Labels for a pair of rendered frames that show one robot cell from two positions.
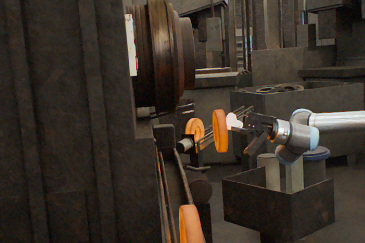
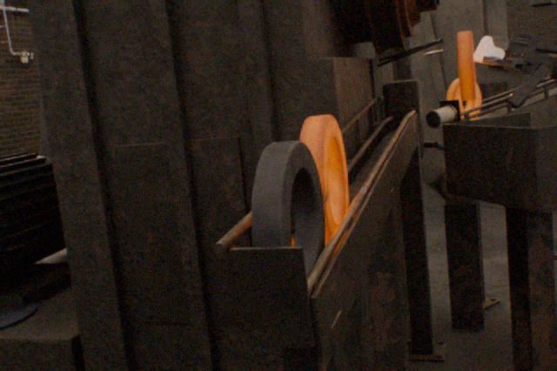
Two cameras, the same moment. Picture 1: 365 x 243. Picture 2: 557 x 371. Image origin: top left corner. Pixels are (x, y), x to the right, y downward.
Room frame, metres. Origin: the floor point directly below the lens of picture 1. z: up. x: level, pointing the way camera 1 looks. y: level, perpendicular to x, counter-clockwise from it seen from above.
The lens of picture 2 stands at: (0.13, -0.27, 0.83)
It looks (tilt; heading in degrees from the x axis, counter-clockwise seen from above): 9 degrees down; 22
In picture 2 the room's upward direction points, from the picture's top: 6 degrees counter-clockwise
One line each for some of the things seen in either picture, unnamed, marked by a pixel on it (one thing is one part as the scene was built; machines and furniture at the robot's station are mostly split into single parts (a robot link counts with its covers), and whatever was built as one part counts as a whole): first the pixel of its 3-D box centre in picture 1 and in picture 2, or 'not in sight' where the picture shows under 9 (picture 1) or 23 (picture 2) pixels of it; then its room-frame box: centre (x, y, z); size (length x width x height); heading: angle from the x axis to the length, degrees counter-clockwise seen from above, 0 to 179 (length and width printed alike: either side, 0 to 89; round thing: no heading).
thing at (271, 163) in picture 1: (269, 200); not in sight; (2.56, -0.47, 0.26); 0.12 x 0.12 x 0.52
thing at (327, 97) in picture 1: (290, 123); not in sight; (4.42, -1.05, 0.39); 1.03 x 0.83 x 0.77; 109
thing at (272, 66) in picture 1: (291, 90); not in sight; (6.10, -1.48, 0.55); 1.10 x 0.53 x 1.10; 24
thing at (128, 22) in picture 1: (132, 46); not in sight; (1.53, 0.14, 1.15); 0.26 x 0.02 x 0.18; 4
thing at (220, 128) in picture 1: (220, 130); (466, 66); (1.70, -0.14, 0.82); 0.16 x 0.03 x 0.16; 3
